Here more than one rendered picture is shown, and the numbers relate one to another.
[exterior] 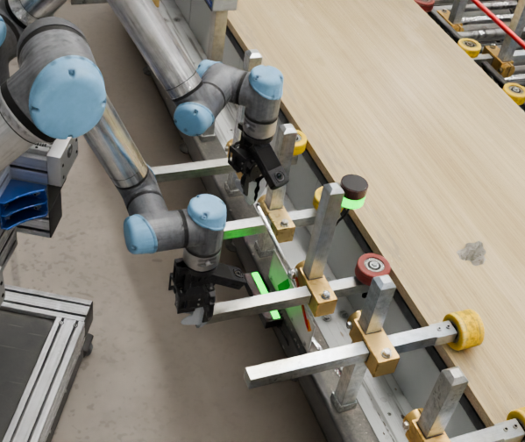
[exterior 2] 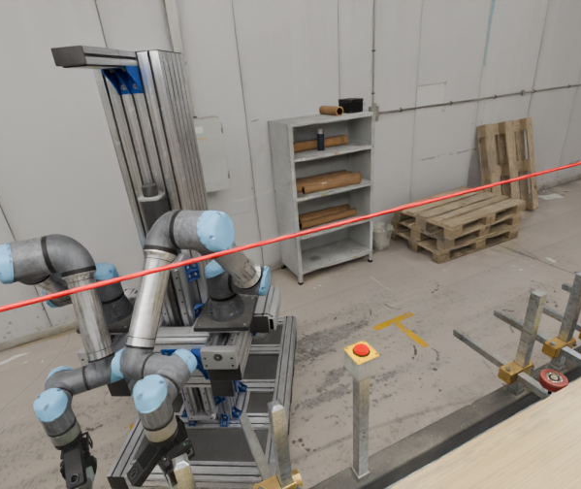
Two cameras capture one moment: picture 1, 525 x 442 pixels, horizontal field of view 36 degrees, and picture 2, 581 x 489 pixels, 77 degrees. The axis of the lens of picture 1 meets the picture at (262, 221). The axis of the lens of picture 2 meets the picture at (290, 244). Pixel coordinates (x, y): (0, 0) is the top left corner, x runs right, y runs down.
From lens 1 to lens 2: 2.00 m
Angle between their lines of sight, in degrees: 78
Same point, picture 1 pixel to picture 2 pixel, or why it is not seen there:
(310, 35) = not seen: outside the picture
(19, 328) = not seen: hidden behind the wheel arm
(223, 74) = (161, 362)
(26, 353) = (237, 455)
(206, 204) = (47, 396)
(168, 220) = (50, 383)
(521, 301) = not seen: outside the picture
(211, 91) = (138, 360)
